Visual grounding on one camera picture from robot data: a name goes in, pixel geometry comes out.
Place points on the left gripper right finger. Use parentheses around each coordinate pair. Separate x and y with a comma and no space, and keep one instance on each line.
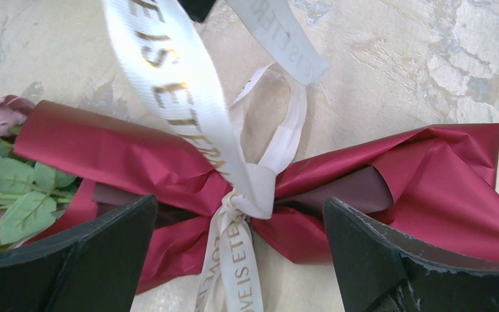
(379,268)

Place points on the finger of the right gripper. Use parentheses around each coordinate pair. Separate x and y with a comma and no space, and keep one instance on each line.
(197,10)

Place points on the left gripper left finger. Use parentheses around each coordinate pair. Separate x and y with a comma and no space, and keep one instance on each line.
(94,266)

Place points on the cream printed ribbon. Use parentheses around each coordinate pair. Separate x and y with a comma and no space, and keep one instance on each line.
(168,65)

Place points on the pink flower bouquet red wrap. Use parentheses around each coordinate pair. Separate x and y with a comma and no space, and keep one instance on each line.
(436,183)

